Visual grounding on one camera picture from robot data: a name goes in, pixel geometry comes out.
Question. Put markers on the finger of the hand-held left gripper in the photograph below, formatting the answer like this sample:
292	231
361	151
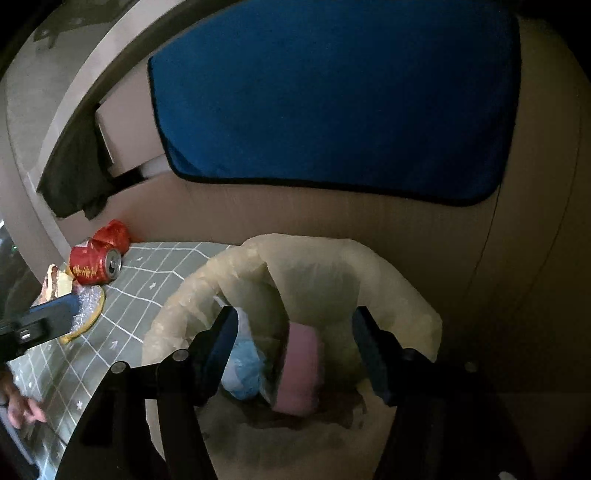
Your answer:
57	314

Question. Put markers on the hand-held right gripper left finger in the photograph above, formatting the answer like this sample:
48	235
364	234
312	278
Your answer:
226	339

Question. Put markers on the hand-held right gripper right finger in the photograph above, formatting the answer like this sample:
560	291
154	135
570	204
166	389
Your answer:
369	357

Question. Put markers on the silver foil packet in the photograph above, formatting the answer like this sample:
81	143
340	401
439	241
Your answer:
87	304

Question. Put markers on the red snack bag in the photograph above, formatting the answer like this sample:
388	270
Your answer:
90	267

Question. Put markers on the person's left hand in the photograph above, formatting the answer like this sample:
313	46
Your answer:
23	408

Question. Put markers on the small yellow packet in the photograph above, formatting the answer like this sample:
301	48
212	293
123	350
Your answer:
68	339

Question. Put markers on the light blue crumpled wrapper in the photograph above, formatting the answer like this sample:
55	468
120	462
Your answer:
244	364

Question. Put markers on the yellow chip packet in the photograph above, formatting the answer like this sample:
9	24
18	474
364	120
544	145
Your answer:
57	281

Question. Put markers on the pink packet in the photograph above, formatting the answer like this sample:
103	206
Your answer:
300	369

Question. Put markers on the green checked tablecloth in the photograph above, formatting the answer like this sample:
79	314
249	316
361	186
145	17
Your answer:
138	286

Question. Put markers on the crushed red can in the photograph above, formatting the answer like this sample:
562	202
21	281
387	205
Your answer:
113	233

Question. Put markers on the dark cloth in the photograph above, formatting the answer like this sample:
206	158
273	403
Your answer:
74	180

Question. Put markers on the large cardboard box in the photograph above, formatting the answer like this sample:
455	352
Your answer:
323	221

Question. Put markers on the blue cloth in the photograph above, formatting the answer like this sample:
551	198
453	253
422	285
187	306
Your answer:
323	92

